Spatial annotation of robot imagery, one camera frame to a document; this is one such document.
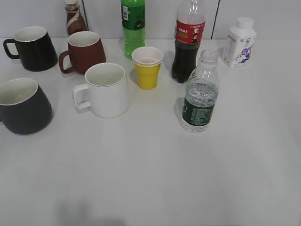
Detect clear water bottle green label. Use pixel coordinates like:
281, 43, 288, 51
181, 50, 219, 134

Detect dark grey ceramic mug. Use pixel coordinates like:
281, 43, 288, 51
0, 78, 53, 135

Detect white ceramic mug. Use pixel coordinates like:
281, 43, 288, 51
72, 63, 130, 118

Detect brown-red ceramic mug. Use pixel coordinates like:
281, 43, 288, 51
59, 31, 106, 74

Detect black ceramic mug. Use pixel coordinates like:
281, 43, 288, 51
3, 26, 58, 72

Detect yellow paper cup stack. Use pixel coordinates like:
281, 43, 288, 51
131, 47, 163, 90

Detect cola bottle red label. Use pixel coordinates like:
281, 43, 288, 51
171, 0, 206, 83

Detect green soda bottle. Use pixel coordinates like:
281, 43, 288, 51
120, 0, 146, 59

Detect white yogurt drink bottle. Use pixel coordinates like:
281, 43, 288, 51
221, 17, 257, 69

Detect brown coffee drink bottle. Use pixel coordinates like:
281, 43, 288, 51
64, 0, 88, 36

